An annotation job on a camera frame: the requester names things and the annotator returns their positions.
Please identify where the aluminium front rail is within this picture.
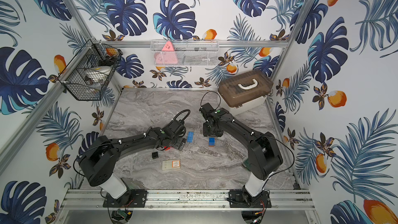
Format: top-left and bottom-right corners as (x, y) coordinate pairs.
(61, 189), (315, 211)

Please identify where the black wire basket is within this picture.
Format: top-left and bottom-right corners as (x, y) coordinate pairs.
(57, 39), (123, 101)

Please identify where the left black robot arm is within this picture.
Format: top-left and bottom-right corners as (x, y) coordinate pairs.
(78, 119), (187, 199)

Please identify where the white eraser with orange label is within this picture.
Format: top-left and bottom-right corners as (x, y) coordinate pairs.
(162, 159), (181, 171)

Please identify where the black small lego brick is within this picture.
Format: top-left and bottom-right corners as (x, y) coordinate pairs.
(152, 152), (159, 159)

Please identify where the white mesh wall basket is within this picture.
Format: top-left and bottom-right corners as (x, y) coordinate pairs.
(150, 39), (219, 66)

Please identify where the brown lidded storage box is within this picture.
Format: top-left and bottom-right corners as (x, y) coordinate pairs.
(218, 70), (273, 116)

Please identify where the light blue long lego brick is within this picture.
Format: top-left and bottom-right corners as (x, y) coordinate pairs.
(187, 131), (194, 143)

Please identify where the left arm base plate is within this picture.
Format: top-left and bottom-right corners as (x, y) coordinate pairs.
(103, 189), (148, 208)

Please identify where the pink triangle object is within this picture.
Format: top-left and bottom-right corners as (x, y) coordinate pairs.
(154, 41), (178, 66)

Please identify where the dark green plastic piece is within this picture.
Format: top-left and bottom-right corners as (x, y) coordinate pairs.
(242, 159), (251, 171)

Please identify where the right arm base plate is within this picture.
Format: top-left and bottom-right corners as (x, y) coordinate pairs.
(226, 189), (272, 208)

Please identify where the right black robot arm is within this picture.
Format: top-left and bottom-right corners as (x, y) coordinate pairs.
(200, 103), (284, 198)

